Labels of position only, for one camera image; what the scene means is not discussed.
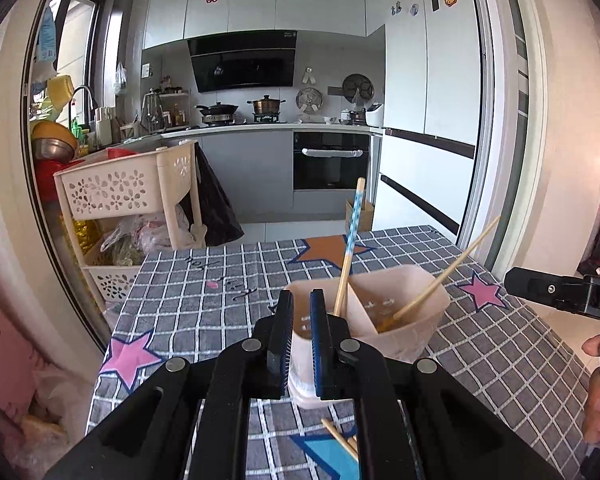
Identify black range hood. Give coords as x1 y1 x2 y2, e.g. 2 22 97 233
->
187 29 298 92

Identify black hanging bag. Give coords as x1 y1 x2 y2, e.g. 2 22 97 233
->
176 143 244 248

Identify blue patterned wooden chopstick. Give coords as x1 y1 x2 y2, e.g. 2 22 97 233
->
334 178 365 316

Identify white upper cabinets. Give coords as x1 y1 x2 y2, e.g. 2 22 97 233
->
143 0 370 49

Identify bronze cooking pot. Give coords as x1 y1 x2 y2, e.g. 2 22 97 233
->
248 94 285 116

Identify beige plastic storage cart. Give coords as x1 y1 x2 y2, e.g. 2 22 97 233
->
54 141 207 310

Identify small cardboard box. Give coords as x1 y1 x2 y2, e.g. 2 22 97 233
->
344 200 375 233

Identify kitchen faucet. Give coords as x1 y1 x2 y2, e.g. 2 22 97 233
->
71 84 99 127

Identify beige utensil holder caddy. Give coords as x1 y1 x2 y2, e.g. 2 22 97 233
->
286 264 451 410

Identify black wok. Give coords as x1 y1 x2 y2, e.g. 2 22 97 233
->
196 102 238 126

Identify checkered grey tablecloth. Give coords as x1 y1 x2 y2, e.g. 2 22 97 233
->
86 226 588 479

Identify plain wooden chopstick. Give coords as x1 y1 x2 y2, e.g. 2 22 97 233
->
378 216 501 333

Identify black built-in oven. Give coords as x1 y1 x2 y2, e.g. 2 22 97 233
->
294 131 370 191

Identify pink folding stool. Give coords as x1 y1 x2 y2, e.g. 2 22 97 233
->
0 309 38 425

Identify yellow bowl stack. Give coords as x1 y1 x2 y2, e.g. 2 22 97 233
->
31 120 78 162

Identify white refrigerator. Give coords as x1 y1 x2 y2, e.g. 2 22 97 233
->
367 0 481 240

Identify person right hand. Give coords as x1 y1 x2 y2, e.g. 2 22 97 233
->
581 334 600 444

